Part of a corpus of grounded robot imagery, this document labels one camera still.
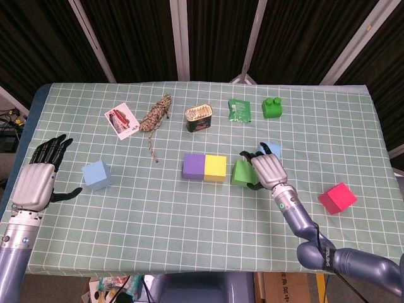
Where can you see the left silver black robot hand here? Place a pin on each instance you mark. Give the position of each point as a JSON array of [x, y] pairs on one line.
[[34, 184]]

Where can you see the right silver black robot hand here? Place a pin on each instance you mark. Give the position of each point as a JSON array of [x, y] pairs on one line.
[[269, 170]]

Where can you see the light blue foam cube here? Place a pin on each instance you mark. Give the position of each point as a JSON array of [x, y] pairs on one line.
[[276, 150], [96, 175]]

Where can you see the green foam cube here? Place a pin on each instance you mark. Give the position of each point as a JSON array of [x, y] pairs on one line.
[[241, 173]]

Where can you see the yellow foam cube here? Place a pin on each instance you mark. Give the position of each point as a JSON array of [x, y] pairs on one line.
[[216, 167]]

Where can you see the purple foam cube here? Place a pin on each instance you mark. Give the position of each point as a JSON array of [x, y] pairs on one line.
[[194, 165]]

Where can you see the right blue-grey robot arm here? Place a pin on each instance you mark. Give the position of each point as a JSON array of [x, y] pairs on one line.
[[300, 221]]

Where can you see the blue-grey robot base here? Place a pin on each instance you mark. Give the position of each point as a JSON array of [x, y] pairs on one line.
[[202, 288]]

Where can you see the black equipment box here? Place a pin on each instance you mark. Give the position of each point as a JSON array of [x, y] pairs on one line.
[[8, 142]]

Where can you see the blue table pad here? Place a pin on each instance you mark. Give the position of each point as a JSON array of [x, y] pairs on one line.
[[27, 126]]

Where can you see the green toy building brick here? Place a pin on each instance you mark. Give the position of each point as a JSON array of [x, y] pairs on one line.
[[272, 109]]

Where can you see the green snack packet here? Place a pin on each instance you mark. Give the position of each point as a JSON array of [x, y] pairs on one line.
[[240, 110]]

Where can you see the red foam cube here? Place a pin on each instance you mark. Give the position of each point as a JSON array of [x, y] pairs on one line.
[[337, 199]]

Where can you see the dark green luncheon meat can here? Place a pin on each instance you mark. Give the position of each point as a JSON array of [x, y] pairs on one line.
[[199, 120]]

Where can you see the white photo card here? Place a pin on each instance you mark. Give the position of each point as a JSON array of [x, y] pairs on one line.
[[121, 120]]

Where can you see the brown cardboard box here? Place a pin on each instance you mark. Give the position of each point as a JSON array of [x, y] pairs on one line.
[[284, 288]]

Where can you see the green checkered tablecloth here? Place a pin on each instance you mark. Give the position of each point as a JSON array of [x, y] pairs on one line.
[[158, 227]]

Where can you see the colourful printed bag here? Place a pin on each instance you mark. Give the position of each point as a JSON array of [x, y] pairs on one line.
[[110, 287]]

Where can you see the black curtain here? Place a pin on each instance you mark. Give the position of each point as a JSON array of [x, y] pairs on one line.
[[139, 38]]

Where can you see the white frame post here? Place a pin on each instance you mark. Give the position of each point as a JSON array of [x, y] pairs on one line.
[[253, 38], [356, 41], [12, 98], [96, 47], [179, 41]]

